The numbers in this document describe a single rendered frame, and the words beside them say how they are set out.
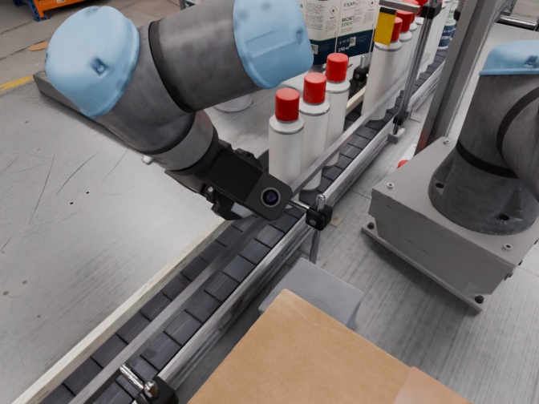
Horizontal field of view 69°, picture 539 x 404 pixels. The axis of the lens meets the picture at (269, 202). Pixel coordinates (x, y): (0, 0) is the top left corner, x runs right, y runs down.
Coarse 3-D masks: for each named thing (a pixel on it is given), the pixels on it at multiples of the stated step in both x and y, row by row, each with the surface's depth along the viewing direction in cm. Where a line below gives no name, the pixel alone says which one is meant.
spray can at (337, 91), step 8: (328, 56) 61; (336, 56) 61; (344, 56) 61; (328, 64) 61; (336, 64) 60; (344, 64) 60; (328, 72) 61; (336, 72) 61; (344, 72) 61; (328, 80) 62; (336, 80) 61; (344, 80) 63; (328, 88) 62; (336, 88) 62; (344, 88) 62; (328, 96) 63; (336, 96) 62; (344, 96) 63; (336, 104) 64; (344, 104) 64; (336, 112) 65; (344, 112) 66; (328, 120) 66; (336, 120) 66; (344, 120) 68; (328, 128) 67; (336, 128) 67; (328, 136) 68; (336, 136) 68; (328, 144) 69; (336, 160) 73
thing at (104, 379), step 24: (408, 72) 82; (384, 96) 76; (360, 120) 70; (336, 144) 65; (312, 168) 61; (240, 240) 51; (216, 264) 48; (192, 288) 46; (168, 312) 43; (144, 336) 42; (120, 360) 40; (96, 384) 38
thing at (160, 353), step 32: (352, 160) 77; (320, 192) 69; (288, 224) 63; (256, 256) 59; (224, 288) 55; (128, 320) 52; (192, 320) 52; (96, 352) 49; (160, 352) 49; (128, 384) 46
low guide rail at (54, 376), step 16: (224, 224) 60; (192, 240) 57; (208, 240) 58; (176, 256) 55; (192, 256) 56; (160, 272) 53; (176, 272) 55; (144, 288) 51; (160, 288) 53; (128, 304) 49; (112, 320) 48; (96, 336) 46; (80, 352) 45; (64, 368) 44; (48, 384) 43; (16, 400) 41; (32, 400) 42
